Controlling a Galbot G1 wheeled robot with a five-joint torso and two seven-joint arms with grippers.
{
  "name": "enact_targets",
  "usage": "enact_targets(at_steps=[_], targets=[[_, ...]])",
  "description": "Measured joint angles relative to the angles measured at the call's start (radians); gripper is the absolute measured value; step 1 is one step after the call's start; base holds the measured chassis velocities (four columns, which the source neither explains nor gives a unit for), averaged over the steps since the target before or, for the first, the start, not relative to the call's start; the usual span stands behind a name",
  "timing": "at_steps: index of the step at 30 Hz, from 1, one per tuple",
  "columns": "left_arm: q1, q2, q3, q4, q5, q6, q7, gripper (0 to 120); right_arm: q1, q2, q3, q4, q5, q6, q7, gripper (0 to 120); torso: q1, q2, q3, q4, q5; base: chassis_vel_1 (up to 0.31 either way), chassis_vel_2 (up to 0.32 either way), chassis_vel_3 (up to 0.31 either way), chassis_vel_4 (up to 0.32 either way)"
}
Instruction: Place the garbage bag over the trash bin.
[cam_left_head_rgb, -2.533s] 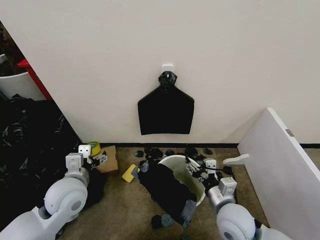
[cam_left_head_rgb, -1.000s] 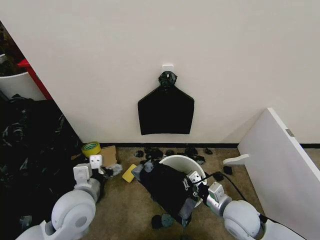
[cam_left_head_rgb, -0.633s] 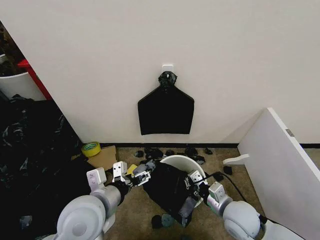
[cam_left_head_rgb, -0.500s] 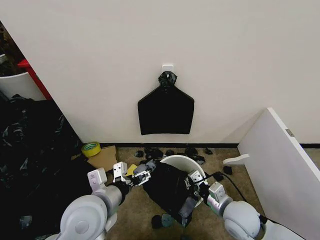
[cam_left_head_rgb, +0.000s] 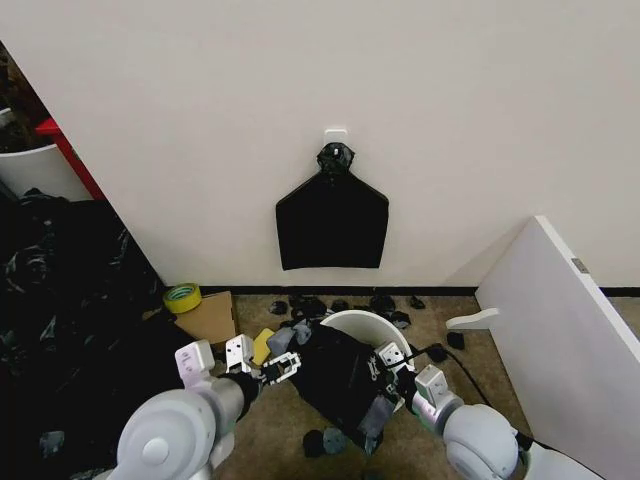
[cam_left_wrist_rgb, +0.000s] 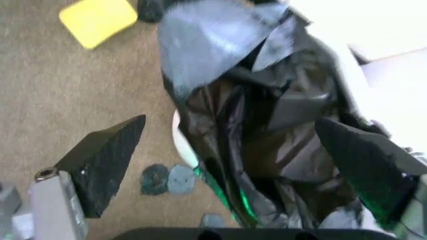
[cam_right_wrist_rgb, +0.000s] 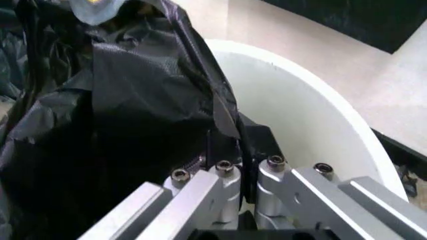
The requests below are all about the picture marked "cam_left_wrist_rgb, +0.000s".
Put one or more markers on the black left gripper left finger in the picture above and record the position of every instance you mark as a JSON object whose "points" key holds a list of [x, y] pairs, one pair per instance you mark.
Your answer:
{"points": [[100, 162]]}

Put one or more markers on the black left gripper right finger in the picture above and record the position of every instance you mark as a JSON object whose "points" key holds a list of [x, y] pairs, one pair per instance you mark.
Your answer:
{"points": [[370, 165]]}

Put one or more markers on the black plastic garbage bag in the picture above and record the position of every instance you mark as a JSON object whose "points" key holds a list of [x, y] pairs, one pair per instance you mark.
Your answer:
{"points": [[253, 112]]}

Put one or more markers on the dark green round floor pad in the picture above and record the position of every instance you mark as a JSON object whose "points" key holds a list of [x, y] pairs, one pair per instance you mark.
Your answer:
{"points": [[155, 179]]}

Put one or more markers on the grey-blue round floor pad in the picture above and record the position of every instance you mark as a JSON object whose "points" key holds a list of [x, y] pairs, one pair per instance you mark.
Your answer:
{"points": [[181, 180]]}

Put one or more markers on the small grey floor pad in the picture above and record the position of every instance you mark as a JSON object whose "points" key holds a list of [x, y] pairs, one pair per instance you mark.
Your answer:
{"points": [[213, 221]]}

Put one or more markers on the yellow square pad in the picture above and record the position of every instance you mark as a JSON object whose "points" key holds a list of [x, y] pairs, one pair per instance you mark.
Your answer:
{"points": [[97, 22]]}

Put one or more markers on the dark crumpled object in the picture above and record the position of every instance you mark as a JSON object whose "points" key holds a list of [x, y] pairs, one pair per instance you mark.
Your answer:
{"points": [[150, 10]]}

